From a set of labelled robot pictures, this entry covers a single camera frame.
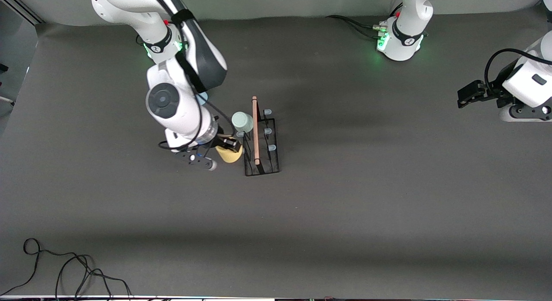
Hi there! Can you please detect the yellow plastic cup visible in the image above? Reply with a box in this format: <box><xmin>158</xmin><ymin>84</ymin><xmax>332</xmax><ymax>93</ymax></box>
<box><xmin>215</xmin><ymin>144</ymin><xmax>245</xmax><ymax>164</ymax></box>

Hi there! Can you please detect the pale green plastic cup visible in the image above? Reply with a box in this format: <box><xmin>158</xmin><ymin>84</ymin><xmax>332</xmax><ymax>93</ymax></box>
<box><xmin>231</xmin><ymin>111</ymin><xmax>254</xmax><ymax>134</ymax></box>

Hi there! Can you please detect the black wire cup holder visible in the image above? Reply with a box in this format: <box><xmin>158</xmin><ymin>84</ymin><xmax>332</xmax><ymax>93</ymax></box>
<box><xmin>236</xmin><ymin>95</ymin><xmax>282</xmax><ymax>177</ymax></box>

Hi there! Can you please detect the dark grey table mat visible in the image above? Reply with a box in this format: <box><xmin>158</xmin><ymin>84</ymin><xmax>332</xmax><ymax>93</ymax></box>
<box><xmin>0</xmin><ymin>6</ymin><xmax>552</xmax><ymax>298</ymax></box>

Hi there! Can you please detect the left arm base cable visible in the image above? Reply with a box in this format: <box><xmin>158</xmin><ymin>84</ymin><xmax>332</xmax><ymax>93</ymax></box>
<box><xmin>325</xmin><ymin>3</ymin><xmax>404</xmax><ymax>39</ymax></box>

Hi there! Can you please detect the loose black floor cable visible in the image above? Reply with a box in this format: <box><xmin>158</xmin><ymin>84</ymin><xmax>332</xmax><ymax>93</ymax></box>
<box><xmin>0</xmin><ymin>238</ymin><xmax>132</xmax><ymax>298</ymax></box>

